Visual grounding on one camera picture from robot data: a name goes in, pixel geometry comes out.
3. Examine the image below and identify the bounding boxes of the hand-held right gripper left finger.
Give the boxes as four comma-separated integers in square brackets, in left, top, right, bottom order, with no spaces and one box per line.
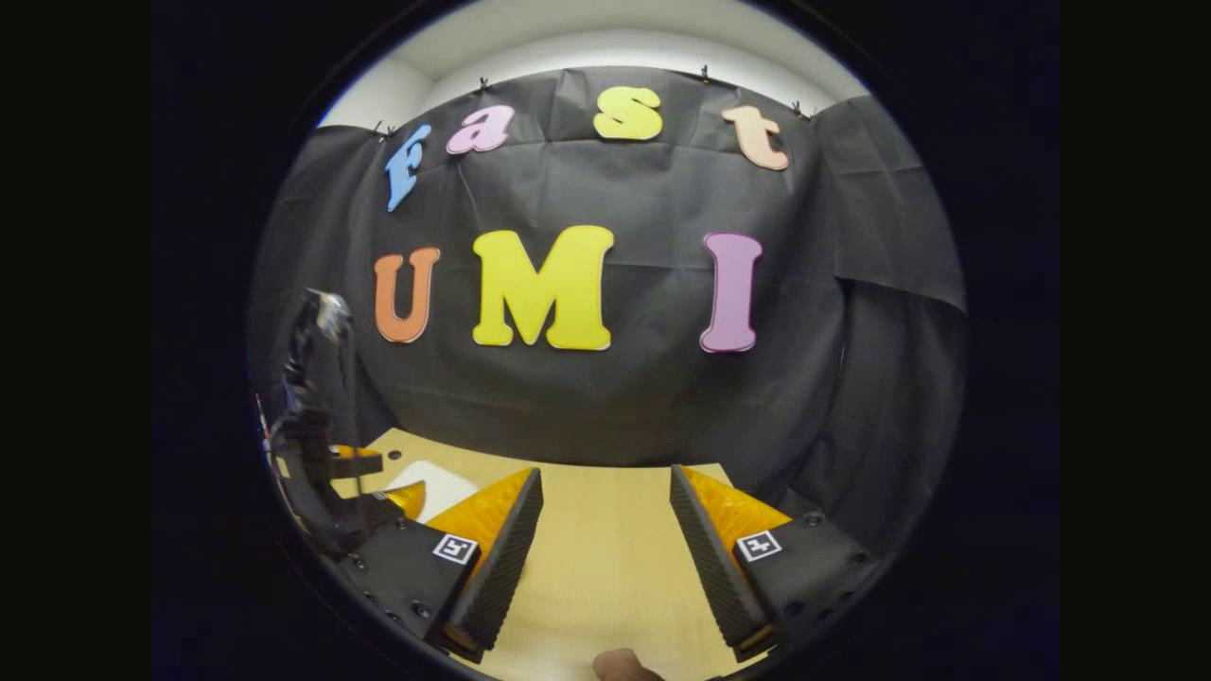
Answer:
[336,467,545,663]

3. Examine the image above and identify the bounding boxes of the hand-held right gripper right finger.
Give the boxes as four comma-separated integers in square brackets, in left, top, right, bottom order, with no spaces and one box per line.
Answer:
[670,463,881,663]

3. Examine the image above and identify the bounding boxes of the white suitcase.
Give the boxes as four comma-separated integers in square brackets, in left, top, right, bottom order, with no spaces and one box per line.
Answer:
[383,461,481,524]

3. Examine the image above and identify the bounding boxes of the black backdrop cloth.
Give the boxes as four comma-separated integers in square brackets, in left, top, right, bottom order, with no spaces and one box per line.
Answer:
[248,66,968,559]

